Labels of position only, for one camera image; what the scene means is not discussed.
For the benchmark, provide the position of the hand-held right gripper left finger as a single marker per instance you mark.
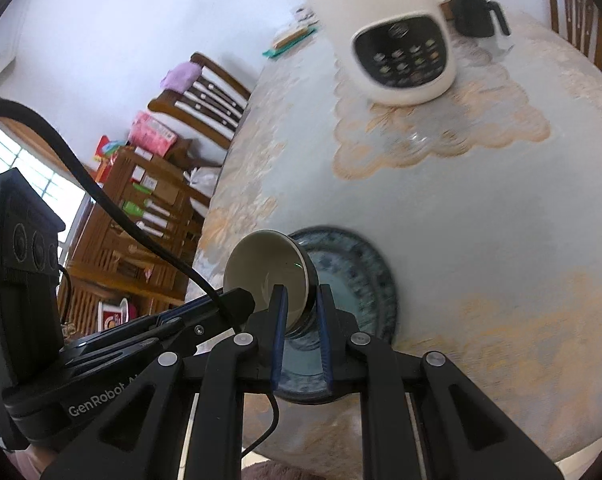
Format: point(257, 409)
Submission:
point(279, 340)

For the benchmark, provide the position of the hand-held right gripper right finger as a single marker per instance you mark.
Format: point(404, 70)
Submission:
point(325, 345)

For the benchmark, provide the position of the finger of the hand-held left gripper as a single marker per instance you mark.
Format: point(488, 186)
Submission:
point(181, 337)
point(231, 302)

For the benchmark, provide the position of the dark ceramic bowl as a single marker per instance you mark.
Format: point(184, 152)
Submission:
point(261, 270)

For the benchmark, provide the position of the large blue floral plate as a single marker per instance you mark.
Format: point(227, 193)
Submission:
point(383, 290)

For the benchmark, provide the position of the red and white container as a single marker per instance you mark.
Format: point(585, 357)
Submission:
point(113, 315)

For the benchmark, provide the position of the wooden chair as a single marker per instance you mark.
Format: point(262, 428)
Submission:
point(576, 15)
point(216, 90)
point(111, 260)

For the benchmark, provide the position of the white plastic bag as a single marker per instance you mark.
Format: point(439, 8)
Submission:
point(201, 180)

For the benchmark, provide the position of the wooden framed window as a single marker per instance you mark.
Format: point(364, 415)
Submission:
point(11, 152)

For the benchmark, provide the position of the shelf of assorted boxes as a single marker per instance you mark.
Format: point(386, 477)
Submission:
point(156, 185)

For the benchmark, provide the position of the colourful snack packet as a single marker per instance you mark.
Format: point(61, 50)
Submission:
point(108, 152)

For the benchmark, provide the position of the pink packet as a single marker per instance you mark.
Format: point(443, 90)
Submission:
point(151, 132)

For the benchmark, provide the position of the purple cloth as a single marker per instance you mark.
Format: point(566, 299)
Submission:
point(181, 76)

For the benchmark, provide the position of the green mat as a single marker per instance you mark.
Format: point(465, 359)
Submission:
point(281, 52)

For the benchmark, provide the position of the lace doily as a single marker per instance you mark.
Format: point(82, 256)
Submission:
point(456, 125)

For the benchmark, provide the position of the brown flat packet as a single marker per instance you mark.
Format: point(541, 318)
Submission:
point(291, 36)

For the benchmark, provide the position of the cream soy milk maker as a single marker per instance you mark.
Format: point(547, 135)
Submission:
point(371, 0)

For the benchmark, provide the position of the black jug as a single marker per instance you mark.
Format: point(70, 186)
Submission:
point(473, 10)

